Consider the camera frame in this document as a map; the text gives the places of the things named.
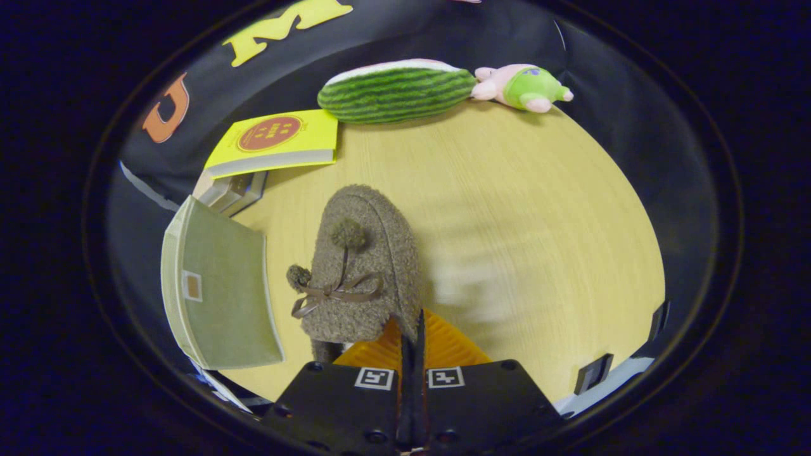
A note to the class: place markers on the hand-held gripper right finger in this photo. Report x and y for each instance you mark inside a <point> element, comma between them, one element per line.
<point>481,411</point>

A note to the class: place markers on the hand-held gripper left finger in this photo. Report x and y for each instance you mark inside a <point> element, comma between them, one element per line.
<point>342,411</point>

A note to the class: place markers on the white fabric storage box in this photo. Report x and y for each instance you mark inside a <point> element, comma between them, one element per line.
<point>228,297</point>

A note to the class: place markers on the brown fuzzy shoe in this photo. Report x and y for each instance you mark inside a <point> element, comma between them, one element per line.
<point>380,215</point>

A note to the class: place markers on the white and blue papers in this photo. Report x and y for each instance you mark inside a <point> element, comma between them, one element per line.
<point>218,386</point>

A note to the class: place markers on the beige book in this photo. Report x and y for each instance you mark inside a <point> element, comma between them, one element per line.
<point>231,193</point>

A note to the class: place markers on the yellow book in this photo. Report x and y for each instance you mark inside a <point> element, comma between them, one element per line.
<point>304,142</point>

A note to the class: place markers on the watermelon slice plush toy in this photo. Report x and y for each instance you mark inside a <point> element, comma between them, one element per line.
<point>393,92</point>

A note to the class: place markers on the pink and green plush toy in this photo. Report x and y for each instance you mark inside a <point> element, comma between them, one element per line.
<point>526,88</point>

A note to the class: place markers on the black square bracket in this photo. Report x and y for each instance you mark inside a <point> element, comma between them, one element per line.
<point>592,375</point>
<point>659,321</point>

